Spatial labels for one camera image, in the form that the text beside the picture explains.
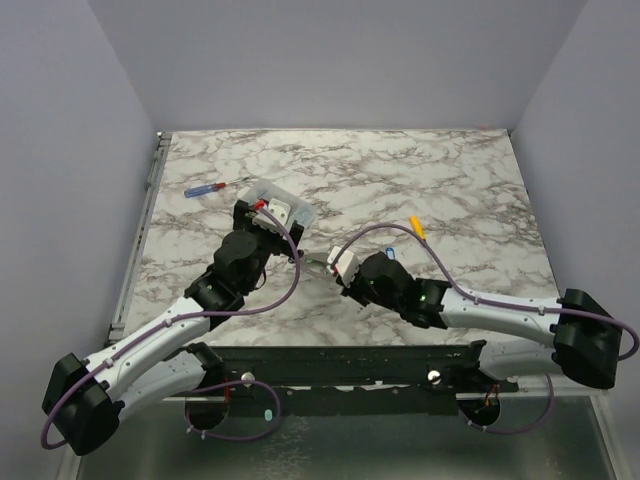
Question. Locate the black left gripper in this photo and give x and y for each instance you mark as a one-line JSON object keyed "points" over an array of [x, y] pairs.
{"points": [[244, 223]]}

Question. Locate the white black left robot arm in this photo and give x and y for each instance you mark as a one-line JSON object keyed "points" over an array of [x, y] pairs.
{"points": [[87, 399]]}

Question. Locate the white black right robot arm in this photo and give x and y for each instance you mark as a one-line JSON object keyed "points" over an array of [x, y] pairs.
{"points": [[571, 335]]}

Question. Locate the clear plastic screw organizer box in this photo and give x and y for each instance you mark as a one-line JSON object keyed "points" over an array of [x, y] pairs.
{"points": [[302, 213]]}

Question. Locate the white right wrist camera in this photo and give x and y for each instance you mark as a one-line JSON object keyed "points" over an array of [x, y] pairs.
{"points": [[343, 266]]}

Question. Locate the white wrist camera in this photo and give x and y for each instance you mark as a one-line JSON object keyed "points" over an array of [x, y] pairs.
{"points": [[343, 266], [271, 214]]}

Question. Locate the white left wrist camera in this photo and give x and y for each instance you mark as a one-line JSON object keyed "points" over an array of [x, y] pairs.
{"points": [[271, 214]]}

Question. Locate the yellow handled screwdriver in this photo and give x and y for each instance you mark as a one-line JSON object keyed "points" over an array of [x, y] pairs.
{"points": [[417, 227]]}

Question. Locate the blue red handled screwdriver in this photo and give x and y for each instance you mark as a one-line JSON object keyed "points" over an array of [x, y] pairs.
{"points": [[211, 188]]}

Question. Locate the black front mounting rail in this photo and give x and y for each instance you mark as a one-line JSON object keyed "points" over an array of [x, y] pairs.
{"points": [[346, 381]]}

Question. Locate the aluminium table edge rail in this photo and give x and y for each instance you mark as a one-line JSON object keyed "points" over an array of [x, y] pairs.
{"points": [[151, 188]]}

